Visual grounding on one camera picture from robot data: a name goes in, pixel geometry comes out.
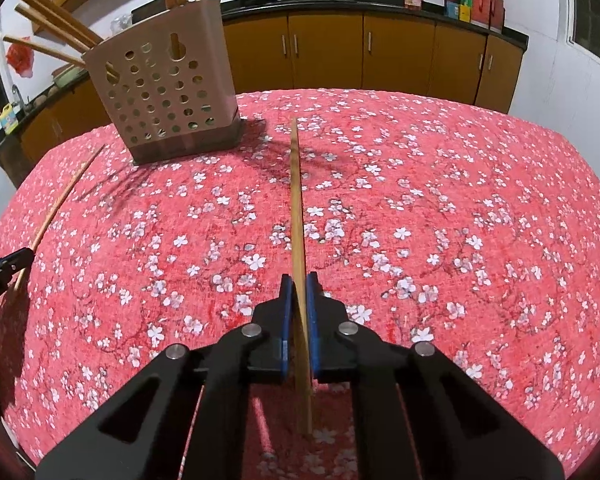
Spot black sink countertop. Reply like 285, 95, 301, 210
0, 75, 92, 156

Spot red gift boxes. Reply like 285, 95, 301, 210
472, 0, 506, 31

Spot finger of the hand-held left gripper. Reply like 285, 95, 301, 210
0, 249, 35, 311

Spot long wooden base cabinet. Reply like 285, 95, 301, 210
221, 7, 525, 115

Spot teal and yellow boxes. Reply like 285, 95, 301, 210
445, 0, 473, 22

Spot red plastic bag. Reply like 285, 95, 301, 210
6, 42, 35, 78

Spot yellow bottle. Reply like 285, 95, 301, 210
0, 102, 20, 135

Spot red floral tablecloth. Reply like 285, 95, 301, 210
0, 87, 600, 480

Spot wooden sink cabinet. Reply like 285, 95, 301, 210
19, 77, 113, 163

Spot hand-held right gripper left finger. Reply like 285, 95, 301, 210
35, 274, 295, 480

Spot black kitchen countertop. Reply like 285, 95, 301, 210
131, 0, 529, 51

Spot beige perforated chopstick holder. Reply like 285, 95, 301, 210
82, 0, 243, 166

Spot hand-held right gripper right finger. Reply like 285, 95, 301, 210
306, 271, 566, 480

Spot green pot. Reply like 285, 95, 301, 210
52, 66, 88, 92

